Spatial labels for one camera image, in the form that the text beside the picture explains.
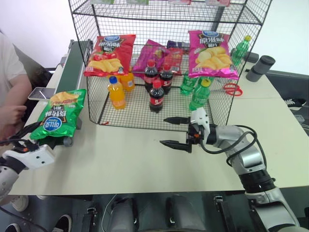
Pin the magenta chips bag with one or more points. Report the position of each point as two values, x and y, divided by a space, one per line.
150 56

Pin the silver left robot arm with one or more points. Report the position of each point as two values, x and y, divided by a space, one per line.
7 176

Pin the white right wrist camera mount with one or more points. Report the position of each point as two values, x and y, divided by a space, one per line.
201 118

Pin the grey and black cylinder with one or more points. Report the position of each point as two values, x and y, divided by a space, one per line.
259 68

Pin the green soda bottle yellow cap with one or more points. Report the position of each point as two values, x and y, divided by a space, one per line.
188 84
240 50
199 96

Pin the small purple snack bag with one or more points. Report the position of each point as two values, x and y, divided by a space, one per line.
176 44

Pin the red twist tie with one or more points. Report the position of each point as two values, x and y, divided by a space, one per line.
105 123

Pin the cola bottle red cap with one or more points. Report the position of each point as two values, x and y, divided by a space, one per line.
150 76
166 81
156 99

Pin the smartphone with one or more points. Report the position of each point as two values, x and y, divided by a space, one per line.
41 93

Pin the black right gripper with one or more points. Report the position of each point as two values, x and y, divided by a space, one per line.
195 135

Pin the person hand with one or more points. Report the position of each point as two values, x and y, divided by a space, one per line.
14 115

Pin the black sneaker white logo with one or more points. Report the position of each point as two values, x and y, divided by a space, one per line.
294 104

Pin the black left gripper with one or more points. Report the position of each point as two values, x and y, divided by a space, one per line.
26 145

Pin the grey laptop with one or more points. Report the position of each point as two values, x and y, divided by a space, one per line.
29 62

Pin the green chips bag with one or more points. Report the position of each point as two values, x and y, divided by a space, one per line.
59 116

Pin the small red snack bag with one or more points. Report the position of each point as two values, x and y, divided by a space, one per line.
175 59

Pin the red tomato chips bag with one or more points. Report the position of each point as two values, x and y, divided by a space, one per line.
109 55

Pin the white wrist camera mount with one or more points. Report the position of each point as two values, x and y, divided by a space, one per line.
201 118
33 155

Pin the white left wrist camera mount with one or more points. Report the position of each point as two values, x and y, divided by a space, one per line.
33 155

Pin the pink chips bag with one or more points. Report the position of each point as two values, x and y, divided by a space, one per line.
212 56

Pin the green conveyor belt unit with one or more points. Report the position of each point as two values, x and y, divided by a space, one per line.
70 67

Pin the person bare forearm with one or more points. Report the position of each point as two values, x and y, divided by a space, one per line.
17 93

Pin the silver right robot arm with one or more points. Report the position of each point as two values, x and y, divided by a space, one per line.
251 159

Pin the white green snack pack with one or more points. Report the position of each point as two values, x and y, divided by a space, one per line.
137 2

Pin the pink white snack pack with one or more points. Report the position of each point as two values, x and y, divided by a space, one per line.
218 2

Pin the person white shirt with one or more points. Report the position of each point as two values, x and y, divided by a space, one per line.
9 65

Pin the orange soda bottle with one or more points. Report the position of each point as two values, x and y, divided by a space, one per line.
128 83
117 95

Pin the black shoe white sole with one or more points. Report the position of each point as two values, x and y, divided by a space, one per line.
61 222

